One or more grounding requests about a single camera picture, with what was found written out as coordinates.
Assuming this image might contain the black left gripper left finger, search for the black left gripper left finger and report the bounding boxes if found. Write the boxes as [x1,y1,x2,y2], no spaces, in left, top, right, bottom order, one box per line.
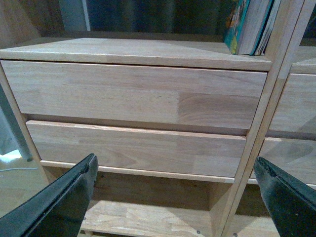
[0,154,98,237]

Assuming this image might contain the upper left wooden drawer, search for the upper left wooden drawer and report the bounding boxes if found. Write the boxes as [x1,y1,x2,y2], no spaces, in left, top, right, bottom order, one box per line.
[1,60,267,129]

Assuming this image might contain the teal comic idiom book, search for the teal comic idiom book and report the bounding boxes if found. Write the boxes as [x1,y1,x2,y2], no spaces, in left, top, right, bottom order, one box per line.
[224,0,274,55]

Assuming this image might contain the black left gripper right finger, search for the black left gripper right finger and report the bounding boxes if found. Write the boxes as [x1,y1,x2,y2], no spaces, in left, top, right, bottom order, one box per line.
[254,157,316,237]

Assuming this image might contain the white cable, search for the white cable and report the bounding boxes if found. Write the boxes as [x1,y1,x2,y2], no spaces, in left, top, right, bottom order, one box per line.
[0,167,38,173]

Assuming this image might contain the light wooden bookshelf unit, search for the light wooden bookshelf unit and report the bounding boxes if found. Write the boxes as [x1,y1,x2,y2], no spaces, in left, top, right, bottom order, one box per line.
[0,0,316,237]

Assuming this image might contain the lower right wooden drawer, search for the lower right wooden drawer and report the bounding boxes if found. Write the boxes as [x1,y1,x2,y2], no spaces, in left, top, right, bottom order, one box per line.
[259,137,316,186]

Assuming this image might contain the grey metal table leg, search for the grey metal table leg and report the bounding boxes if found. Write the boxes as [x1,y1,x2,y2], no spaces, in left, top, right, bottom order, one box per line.
[0,86,33,161]

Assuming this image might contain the lower left wooden drawer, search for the lower left wooden drawer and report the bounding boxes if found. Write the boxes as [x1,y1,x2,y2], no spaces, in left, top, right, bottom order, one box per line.
[26,120,246,178]

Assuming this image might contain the upper right wooden drawer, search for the upper right wooden drawer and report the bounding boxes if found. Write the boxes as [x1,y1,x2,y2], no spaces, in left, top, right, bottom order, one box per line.
[269,74,316,134]

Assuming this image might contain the wooden drawer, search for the wooden drawer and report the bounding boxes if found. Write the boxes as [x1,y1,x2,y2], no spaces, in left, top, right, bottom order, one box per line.
[26,120,246,178]
[1,60,267,129]
[259,137,316,186]
[269,74,316,134]

